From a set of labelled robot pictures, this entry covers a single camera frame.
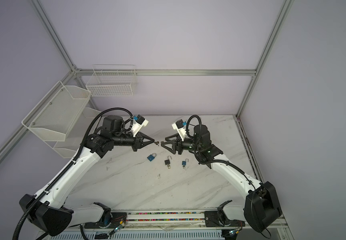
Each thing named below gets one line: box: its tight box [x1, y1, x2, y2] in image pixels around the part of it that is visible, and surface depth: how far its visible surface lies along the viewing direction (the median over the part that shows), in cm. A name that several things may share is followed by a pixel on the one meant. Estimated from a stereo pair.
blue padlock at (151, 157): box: [147, 153, 156, 162], surface depth 98 cm
